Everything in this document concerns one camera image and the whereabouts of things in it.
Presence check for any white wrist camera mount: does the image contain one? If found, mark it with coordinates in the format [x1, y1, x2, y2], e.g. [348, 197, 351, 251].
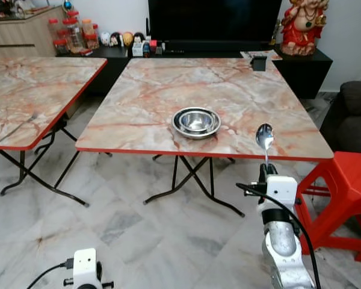
[265, 175, 298, 212]
[72, 248, 103, 289]

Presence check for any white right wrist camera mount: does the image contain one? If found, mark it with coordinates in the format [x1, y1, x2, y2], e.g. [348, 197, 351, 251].
[265, 175, 298, 212]

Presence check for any red plastic stool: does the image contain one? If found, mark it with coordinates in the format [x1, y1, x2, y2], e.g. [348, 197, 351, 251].
[294, 151, 361, 263]

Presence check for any small steel bowl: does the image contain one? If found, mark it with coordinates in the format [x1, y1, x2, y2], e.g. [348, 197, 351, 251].
[179, 108, 217, 134]

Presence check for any marble-print folding table with fork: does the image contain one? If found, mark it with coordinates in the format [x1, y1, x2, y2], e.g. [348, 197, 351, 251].
[0, 56, 108, 208]

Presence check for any short red-lid clear jar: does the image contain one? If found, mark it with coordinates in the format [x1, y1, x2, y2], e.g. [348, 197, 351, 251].
[53, 39, 70, 55]

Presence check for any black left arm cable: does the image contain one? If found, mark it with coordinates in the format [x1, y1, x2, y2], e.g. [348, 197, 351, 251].
[26, 258, 75, 289]

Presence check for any steel fork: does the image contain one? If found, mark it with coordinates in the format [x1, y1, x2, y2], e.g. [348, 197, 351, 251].
[0, 111, 39, 145]

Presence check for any red laughing Buddha statue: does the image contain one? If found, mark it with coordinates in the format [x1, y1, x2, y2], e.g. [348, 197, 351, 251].
[279, 0, 330, 57]

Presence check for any small black box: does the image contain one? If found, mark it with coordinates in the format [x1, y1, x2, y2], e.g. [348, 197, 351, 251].
[251, 55, 268, 72]

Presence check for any black flat television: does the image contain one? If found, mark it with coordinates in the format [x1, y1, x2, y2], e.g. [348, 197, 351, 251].
[147, 0, 283, 43]

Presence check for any steel spoon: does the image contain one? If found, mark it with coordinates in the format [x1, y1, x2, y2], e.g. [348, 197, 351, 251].
[256, 123, 276, 167]

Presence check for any dark brown sofa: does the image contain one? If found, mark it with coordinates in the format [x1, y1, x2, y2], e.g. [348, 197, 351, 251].
[319, 80, 361, 155]

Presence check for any large steel bowl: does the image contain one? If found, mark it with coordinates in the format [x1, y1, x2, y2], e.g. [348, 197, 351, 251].
[172, 107, 222, 141]

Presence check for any light wooden sideboard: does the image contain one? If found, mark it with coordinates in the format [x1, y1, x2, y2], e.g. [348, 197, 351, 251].
[0, 5, 70, 58]

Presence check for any black soundbar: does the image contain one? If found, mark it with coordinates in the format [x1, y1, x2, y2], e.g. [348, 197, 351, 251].
[161, 40, 279, 52]

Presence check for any black low television cabinet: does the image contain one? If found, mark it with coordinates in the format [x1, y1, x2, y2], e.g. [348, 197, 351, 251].
[84, 43, 334, 101]

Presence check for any red-lid jar with orange contents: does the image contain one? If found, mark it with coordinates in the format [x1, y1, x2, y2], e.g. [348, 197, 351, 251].
[81, 19, 100, 51]

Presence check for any tall red-lid clear jar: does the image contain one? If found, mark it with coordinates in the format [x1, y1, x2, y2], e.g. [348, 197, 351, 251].
[63, 16, 85, 52]

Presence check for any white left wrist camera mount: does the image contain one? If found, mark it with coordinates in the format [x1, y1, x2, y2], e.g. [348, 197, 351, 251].
[72, 248, 103, 289]

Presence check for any marble-print folding table with bowls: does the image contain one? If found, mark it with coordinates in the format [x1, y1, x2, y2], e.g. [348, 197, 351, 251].
[76, 57, 335, 218]

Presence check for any slim red-lid clear jar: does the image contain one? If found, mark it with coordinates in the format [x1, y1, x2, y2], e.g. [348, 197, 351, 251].
[47, 18, 61, 42]

